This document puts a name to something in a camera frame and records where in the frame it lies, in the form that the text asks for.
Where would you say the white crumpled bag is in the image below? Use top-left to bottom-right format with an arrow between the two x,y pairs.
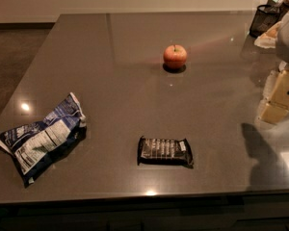
254,21 -> 281,49

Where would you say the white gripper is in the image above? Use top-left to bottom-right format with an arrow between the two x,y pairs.
259,61 -> 289,124

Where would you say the black mesh cup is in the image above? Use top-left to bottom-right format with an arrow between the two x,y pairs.
250,5 -> 280,38

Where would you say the blue white chip bag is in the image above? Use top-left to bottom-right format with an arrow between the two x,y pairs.
0,92 -> 87,187

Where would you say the red apple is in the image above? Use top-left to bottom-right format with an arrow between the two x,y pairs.
163,44 -> 187,69

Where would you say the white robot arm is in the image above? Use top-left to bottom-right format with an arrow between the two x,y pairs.
258,12 -> 289,124

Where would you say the black rxbar chocolate bar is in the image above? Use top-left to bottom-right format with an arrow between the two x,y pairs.
137,137 -> 194,168

